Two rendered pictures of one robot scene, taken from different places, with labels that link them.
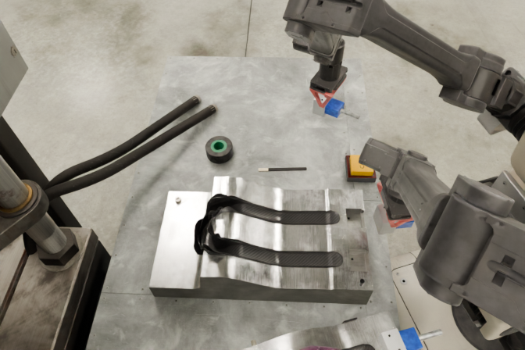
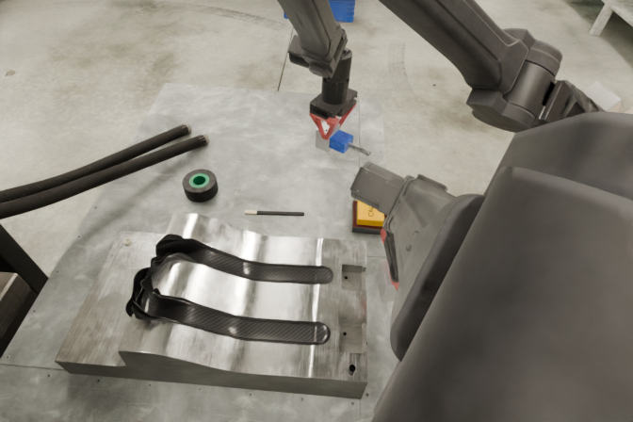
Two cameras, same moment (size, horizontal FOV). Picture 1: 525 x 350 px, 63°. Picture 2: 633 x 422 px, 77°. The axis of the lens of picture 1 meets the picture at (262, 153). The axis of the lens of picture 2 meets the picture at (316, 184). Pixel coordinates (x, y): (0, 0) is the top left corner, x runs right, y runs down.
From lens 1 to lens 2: 0.34 m
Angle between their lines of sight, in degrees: 5
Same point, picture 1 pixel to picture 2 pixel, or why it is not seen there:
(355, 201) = (355, 255)
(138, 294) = (48, 369)
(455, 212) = (522, 228)
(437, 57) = (465, 23)
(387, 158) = (390, 188)
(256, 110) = (254, 145)
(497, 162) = not seen: hidden behind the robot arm
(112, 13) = (144, 59)
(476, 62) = (522, 49)
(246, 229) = (202, 284)
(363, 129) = not seen: hidden behind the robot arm
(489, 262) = not seen: outside the picture
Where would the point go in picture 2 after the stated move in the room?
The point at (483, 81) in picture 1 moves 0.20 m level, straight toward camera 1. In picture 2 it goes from (530, 82) to (475, 174)
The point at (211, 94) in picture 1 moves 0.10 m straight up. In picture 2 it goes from (205, 124) to (200, 95)
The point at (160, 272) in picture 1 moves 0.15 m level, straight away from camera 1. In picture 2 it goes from (77, 339) to (63, 270)
